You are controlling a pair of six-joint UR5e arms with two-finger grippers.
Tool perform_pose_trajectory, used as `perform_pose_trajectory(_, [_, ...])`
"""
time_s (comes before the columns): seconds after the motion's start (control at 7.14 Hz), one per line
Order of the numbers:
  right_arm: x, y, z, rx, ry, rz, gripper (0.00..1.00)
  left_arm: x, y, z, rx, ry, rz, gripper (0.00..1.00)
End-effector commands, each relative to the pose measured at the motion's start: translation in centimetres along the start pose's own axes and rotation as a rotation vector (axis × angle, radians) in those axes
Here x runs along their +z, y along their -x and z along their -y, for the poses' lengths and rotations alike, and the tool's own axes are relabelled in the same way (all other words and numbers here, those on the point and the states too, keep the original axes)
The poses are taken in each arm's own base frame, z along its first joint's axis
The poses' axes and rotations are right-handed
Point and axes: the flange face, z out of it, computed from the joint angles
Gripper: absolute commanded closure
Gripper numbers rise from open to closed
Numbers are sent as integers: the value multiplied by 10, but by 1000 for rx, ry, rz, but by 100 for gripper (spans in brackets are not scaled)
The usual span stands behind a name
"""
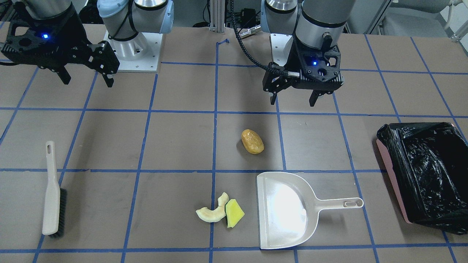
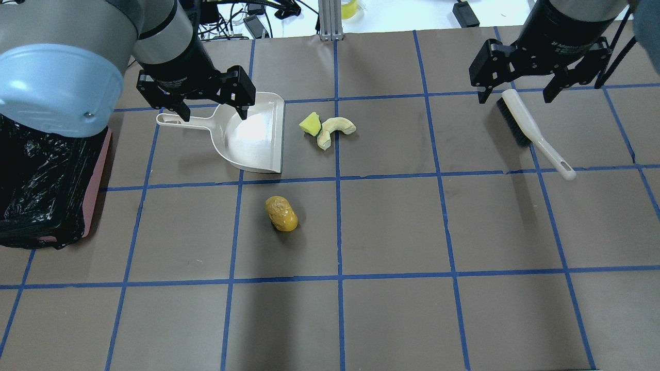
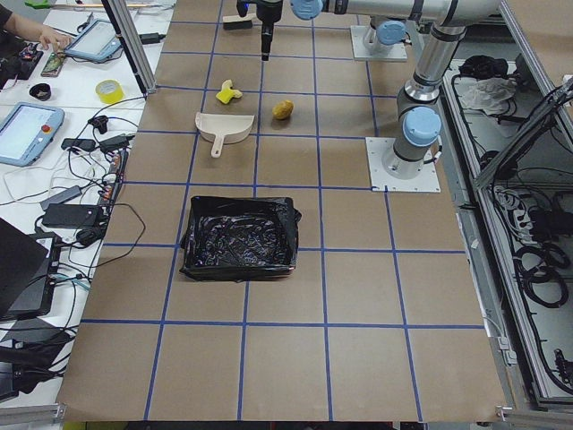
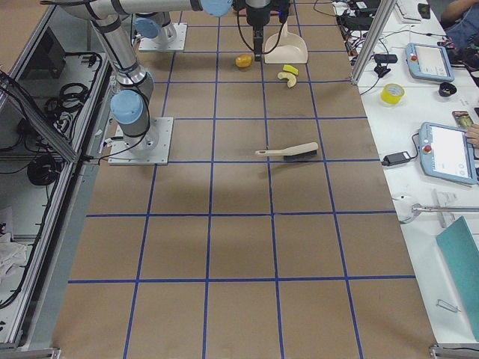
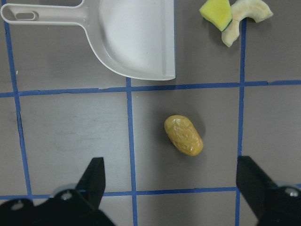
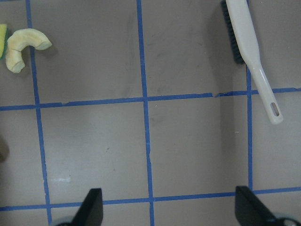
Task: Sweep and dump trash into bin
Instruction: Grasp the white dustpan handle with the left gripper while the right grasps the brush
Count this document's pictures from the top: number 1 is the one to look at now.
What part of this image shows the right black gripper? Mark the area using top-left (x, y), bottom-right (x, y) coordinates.
top-left (1, 3), bottom-right (119, 88)

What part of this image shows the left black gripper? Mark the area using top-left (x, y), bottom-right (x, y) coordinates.
top-left (263, 39), bottom-right (344, 107)

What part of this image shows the yellow potato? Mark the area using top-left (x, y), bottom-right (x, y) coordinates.
top-left (241, 129), bottom-right (265, 155)

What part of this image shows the white plastic dustpan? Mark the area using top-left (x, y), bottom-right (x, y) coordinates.
top-left (256, 172), bottom-right (364, 250)

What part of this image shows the white hand brush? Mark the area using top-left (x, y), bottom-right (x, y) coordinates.
top-left (42, 141), bottom-right (67, 239)

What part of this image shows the yellow sponge piece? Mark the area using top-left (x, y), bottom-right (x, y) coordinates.
top-left (224, 199), bottom-right (245, 228)

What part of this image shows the pale melon rind slice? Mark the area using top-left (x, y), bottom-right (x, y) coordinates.
top-left (195, 193), bottom-right (229, 223)

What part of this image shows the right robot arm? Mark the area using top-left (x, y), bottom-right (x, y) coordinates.
top-left (1, 0), bottom-right (174, 88)

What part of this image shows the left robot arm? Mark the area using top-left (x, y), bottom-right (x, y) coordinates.
top-left (261, 0), bottom-right (355, 106)

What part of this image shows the bin with black bag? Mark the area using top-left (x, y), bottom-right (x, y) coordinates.
top-left (376, 122), bottom-right (468, 235)

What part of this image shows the black braided cable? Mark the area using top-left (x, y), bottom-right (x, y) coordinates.
top-left (230, 0), bottom-right (300, 78)

